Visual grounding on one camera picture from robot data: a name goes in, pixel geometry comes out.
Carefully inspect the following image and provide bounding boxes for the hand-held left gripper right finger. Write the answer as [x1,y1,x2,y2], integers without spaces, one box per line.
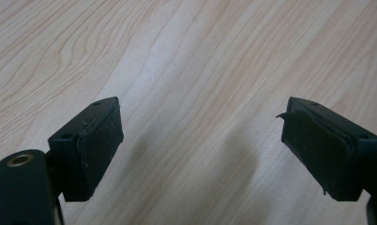
[276,96,377,202]

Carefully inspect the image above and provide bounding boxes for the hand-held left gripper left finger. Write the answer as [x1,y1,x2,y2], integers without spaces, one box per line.
[47,96,125,203]

